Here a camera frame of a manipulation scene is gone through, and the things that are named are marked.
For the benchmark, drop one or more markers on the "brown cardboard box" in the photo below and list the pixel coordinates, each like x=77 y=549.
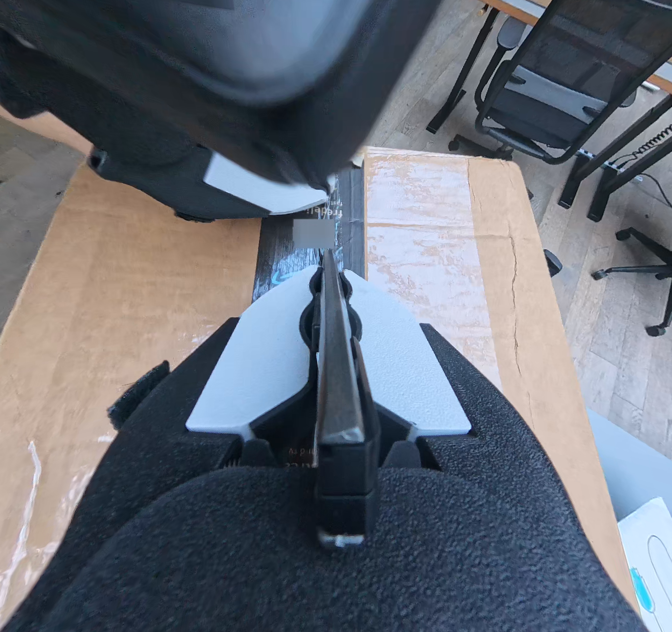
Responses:
x=131 y=275

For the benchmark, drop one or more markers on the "black desk frame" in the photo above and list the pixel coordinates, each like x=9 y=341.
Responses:
x=577 y=186

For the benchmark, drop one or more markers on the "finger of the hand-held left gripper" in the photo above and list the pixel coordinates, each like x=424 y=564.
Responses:
x=246 y=183

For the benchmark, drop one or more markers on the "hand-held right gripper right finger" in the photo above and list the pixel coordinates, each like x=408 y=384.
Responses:
x=409 y=375

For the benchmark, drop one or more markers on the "stack of teal white packets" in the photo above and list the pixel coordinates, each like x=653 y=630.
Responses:
x=645 y=537

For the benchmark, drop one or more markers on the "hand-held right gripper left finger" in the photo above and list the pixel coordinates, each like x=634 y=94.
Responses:
x=252 y=375

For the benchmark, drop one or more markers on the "grey utility knife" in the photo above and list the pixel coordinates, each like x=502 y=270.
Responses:
x=338 y=380

